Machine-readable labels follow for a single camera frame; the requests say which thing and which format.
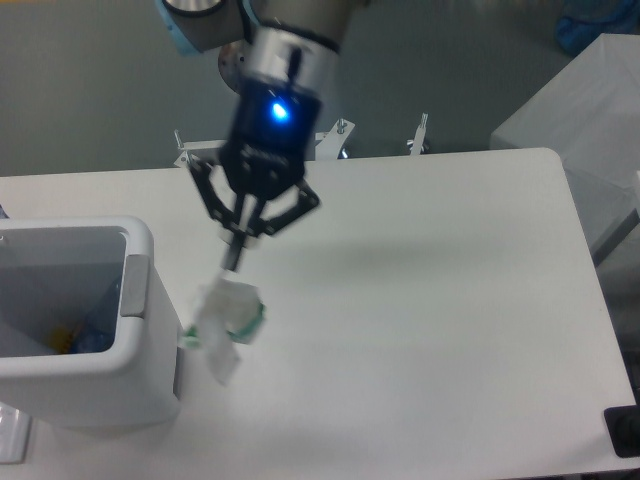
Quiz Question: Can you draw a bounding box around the grey covered table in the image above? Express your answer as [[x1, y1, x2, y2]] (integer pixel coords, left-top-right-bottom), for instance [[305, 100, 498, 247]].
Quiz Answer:
[[490, 34, 639, 250]]

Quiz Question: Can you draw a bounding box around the blue yellow trash in can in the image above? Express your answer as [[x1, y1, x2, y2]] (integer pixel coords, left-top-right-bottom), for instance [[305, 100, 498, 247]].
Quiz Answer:
[[49, 279, 121, 355]]

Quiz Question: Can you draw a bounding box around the clear plastic item bottom left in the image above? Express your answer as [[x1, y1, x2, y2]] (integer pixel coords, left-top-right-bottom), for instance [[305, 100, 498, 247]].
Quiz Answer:
[[0, 403, 32, 465]]

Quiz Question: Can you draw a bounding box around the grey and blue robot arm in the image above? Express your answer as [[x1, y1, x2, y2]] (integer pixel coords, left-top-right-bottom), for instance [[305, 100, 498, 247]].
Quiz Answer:
[[156, 1, 362, 271]]

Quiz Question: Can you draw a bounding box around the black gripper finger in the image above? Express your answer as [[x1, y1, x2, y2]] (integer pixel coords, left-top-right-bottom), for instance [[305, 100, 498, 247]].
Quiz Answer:
[[187, 159, 247, 272], [242, 181, 321, 248]]

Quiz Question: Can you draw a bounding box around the white trash can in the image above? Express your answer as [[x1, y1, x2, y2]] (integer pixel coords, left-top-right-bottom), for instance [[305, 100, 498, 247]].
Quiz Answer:
[[1, 216, 180, 428]]

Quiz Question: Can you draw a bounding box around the white pedestal base frame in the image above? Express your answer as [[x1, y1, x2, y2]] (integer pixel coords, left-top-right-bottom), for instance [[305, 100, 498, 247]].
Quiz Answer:
[[173, 112, 430, 168]]

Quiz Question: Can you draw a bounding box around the white plastic wrapper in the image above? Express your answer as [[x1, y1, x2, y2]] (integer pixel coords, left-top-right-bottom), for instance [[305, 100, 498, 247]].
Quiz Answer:
[[179, 270, 265, 386]]

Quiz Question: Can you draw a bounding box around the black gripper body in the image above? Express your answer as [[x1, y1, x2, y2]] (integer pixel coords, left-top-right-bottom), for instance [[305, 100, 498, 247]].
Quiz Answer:
[[219, 78, 322, 200]]

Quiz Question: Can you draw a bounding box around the blue bag in corner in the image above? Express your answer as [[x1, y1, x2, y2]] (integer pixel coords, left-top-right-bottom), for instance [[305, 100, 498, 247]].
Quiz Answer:
[[554, 0, 639, 57]]

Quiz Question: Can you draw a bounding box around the black device at table edge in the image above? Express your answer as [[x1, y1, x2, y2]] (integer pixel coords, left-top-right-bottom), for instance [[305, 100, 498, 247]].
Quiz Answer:
[[604, 405, 639, 458]]

